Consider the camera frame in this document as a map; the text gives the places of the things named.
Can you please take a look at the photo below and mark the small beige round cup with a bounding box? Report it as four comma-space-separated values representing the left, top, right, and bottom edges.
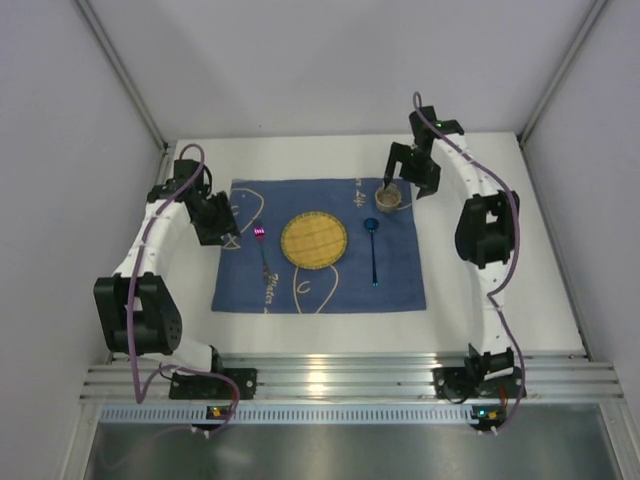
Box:
374, 183, 402, 213

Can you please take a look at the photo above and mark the iridescent purple fork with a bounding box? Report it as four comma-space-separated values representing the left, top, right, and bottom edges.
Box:
253, 221, 271, 285

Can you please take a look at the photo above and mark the blue handled cutlery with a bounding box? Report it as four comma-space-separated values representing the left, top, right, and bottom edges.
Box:
363, 217, 379, 287

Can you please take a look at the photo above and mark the blue placemat cloth gold pattern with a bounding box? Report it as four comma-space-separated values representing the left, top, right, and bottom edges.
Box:
211, 177, 427, 314

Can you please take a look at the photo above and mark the yellow woven round coaster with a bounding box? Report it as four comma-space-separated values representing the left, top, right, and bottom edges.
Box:
280, 211, 348, 270

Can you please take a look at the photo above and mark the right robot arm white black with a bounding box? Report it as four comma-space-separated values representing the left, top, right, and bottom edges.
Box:
376, 96, 520, 384

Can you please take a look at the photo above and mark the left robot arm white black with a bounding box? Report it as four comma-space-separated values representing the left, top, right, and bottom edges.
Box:
93, 159, 239, 372

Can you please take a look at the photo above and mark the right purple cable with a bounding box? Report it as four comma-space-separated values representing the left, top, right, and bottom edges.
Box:
411, 91, 526, 434

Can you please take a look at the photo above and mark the purple cable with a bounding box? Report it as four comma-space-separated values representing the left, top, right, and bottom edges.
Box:
124, 143, 241, 436
411, 91, 526, 434

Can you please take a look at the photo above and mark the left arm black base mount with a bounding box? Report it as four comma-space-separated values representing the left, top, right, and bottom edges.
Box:
169, 368, 258, 400

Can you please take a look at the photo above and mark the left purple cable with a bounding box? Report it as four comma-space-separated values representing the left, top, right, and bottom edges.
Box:
124, 143, 241, 436

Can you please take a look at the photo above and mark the white perforated cable duct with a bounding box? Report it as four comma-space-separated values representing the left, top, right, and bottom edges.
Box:
100, 403, 504, 425

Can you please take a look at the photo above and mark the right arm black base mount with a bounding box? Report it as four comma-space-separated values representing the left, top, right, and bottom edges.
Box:
433, 344, 526, 404

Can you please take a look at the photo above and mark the aluminium rail base frame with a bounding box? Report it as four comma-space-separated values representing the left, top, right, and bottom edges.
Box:
79, 352, 624, 401

